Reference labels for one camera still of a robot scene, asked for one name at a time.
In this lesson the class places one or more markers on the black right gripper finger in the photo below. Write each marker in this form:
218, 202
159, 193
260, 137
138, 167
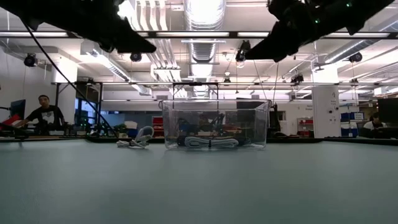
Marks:
275, 45

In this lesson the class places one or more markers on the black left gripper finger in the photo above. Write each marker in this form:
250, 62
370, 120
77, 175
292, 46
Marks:
130, 42

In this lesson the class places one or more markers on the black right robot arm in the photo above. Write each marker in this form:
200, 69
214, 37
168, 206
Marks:
351, 12

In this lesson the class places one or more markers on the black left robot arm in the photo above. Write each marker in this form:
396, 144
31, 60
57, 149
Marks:
40, 11

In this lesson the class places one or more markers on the black ceiling spotlight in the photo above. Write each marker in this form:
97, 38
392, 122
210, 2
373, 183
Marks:
30, 60
136, 57
297, 79
355, 57

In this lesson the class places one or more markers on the clear plastic bin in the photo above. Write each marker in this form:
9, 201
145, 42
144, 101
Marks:
262, 107

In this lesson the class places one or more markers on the white square column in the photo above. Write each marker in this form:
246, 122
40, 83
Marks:
326, 105

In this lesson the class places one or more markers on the grey shelf with red bins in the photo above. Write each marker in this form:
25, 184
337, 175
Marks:
305, 127

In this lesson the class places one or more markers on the red storage bin shelf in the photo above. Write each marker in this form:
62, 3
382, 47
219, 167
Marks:
157, 126

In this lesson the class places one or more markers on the person in black shirt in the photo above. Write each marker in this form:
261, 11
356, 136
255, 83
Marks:
46, 115

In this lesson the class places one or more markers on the blue storage bin stack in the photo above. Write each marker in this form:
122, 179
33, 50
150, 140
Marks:
351, 124

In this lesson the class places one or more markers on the small dark monitor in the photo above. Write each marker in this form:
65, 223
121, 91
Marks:
18, 109

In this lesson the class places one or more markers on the person at desk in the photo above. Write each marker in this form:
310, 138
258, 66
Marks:
374, 124

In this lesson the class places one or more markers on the large dark monitor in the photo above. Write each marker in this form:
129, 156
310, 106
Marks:
388, 110

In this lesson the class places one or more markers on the red machine part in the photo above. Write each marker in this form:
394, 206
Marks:
9, 120

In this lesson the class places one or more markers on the black hanging overhead camera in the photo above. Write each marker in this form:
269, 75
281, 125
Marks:
244, 49

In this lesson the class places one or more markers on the black background station frame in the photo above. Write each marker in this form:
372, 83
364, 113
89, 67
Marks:
100, 93

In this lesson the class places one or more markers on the black rig frame crossbar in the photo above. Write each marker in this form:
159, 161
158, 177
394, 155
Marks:
192, 34

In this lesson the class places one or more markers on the silver spiral air duct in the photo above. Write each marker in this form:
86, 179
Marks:
202, 51

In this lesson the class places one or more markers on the small black background frame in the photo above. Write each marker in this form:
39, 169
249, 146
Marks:
195, 84

